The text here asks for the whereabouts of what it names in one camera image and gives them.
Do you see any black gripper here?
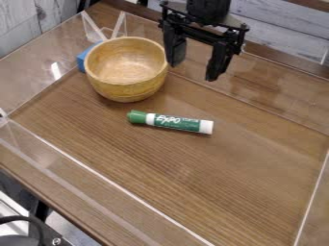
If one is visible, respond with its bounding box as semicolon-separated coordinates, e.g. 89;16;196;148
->
160;1;249;82

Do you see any green Expo marker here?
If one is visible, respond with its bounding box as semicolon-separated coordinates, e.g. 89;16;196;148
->
128;111;214;135

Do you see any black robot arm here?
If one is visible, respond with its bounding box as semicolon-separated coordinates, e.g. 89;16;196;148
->
158;0;249;82

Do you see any brown wooden bowl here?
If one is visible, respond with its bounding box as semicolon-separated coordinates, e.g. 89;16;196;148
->
83;37;169;103

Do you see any clear acrylic stand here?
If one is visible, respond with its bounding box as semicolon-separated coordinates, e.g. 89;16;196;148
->
82;11;128;43

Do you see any blue block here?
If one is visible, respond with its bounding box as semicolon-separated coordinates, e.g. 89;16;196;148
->
77;41;101;73

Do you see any black metal bracket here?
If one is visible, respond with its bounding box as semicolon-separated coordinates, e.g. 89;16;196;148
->
29;223;75;246

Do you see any black cable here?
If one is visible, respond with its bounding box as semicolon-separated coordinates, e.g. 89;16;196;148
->
0;215;47;246

